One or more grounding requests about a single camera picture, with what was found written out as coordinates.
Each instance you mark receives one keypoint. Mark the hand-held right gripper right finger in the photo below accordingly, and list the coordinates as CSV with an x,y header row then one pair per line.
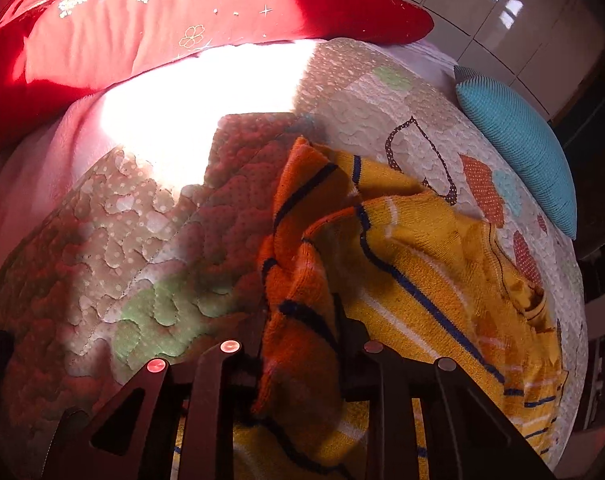
x,y
357,360

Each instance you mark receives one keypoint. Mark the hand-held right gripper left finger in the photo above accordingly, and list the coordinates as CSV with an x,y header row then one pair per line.
x,y
242,375

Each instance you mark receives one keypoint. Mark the yellow striped knit sweater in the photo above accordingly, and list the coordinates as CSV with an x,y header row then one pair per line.
x,y
407,270

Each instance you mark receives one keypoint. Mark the quilted patchwork bedspread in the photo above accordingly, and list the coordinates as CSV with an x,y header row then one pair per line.
x,y
132,240

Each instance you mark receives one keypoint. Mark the cluttered shelf unit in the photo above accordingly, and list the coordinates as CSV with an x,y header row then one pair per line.
x,y
602,310

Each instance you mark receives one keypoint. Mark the blue knit cushion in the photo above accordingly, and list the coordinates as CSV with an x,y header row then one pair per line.
x,y
522,145

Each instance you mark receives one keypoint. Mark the pale pink bed sheet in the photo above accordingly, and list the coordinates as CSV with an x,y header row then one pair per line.
x,y
42,160

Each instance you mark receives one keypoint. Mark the red printed quilt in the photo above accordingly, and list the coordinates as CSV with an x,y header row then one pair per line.
x,y
132,35

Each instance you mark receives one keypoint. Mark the white glossy wardrobe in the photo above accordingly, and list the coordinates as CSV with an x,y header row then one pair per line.
x,y
482,0

